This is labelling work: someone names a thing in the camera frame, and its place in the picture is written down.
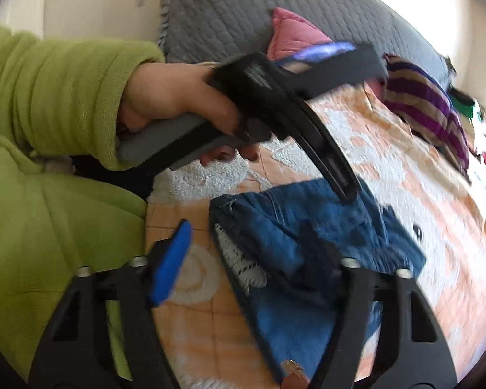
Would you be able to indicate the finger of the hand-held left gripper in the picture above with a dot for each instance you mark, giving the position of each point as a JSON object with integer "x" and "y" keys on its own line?
{"x": 328, "y": 146}
{"x": 340, "y": 65}

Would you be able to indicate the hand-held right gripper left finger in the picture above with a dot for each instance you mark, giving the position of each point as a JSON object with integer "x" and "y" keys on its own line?
{"x": 170, "y": 259}

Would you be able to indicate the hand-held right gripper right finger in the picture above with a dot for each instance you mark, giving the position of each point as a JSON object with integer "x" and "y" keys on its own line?
{"x": 350, "y": 291}

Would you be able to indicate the blue denim pants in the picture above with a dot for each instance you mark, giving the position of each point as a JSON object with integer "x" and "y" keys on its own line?
{"x": 307, "y": 219}

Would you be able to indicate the person's left forearm green sleeve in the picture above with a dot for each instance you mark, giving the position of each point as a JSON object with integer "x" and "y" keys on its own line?
{"x": 64, "y": 85}

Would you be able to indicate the person's left hand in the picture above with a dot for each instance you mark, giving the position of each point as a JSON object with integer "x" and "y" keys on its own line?
{"x": 166, "y": 93}

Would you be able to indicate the grey quilted cover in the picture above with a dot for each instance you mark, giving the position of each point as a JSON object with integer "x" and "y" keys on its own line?
{"x": 243, "y": 12}

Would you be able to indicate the purple striped pillow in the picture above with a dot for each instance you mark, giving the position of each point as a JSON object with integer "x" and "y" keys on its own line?
{"x": 425, "y": 105}

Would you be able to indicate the person's dark trousers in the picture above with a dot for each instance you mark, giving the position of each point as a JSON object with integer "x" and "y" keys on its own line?
{"x": 113, "y": 176}

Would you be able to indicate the peach white printed blanket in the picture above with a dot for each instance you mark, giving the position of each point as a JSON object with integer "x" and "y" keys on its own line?
{"x": 429, "y": 194}

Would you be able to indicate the person's green fleece robe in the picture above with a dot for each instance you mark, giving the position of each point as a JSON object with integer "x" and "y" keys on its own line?
{"x": 44, "y": 231}

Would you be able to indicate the small white cloth piece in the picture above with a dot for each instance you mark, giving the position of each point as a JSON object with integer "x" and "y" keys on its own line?
{"x": 58, "y": 166}

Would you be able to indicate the pile of colourful clothes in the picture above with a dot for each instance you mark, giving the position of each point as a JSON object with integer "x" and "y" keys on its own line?
{"x": 484, "y": 137}

